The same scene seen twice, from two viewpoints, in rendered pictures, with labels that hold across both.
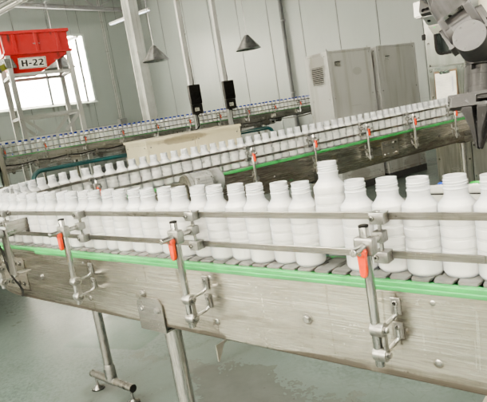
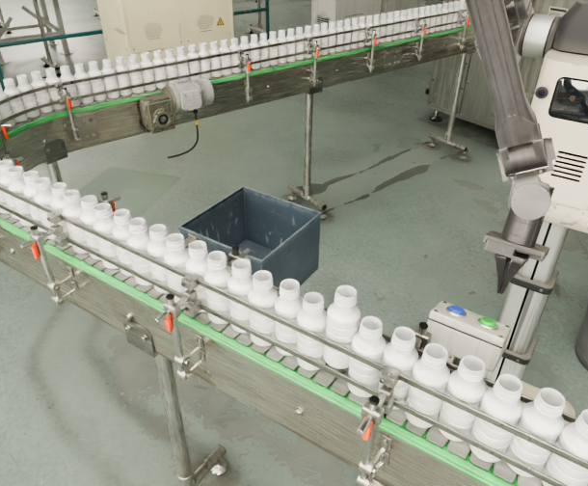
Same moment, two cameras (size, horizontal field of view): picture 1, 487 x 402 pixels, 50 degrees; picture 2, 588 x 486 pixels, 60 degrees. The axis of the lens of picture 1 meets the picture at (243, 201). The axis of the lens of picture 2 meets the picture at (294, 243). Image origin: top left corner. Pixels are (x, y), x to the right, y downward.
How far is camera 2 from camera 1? 0.55 m
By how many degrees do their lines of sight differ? 26
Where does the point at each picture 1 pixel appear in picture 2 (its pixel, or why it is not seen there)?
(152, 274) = (142, 309)
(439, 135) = (444, 45)
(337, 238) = (342, 363)
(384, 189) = (400, 348)
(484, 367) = not seen: outside the picture
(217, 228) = (217, 300)
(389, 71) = not seen: outside the picture
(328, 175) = (346, 309)
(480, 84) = (521, 236)
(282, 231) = (286, 333)
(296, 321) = (288, 408)
